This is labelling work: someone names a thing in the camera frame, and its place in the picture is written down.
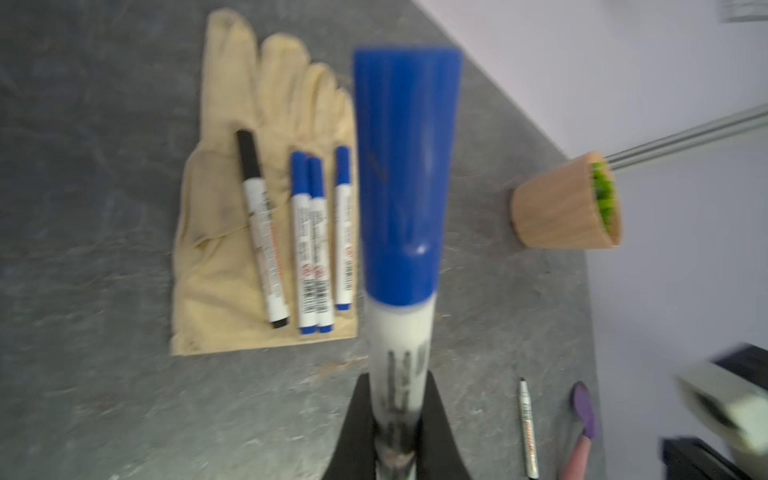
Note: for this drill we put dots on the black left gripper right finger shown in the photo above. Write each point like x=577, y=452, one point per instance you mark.
x=438, y=457

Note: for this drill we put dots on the purple pink small shovel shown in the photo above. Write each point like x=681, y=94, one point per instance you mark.
x=583, y=405

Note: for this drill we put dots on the terracotta pot with green plant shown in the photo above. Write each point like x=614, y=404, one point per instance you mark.
x=574, y=206

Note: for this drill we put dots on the white whiteboard marker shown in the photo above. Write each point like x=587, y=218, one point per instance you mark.
x=262, y=232
x=531, y=456
x=343, y=237
x=400, y=340
x=300, y=201
x=321, y=256

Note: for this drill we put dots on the blue pen cap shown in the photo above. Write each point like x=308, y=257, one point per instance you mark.
x=406, y=102

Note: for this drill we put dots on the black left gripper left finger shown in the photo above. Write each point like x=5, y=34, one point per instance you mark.
x=354, y=457

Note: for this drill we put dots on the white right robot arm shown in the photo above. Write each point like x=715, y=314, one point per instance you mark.
x=728, y=395

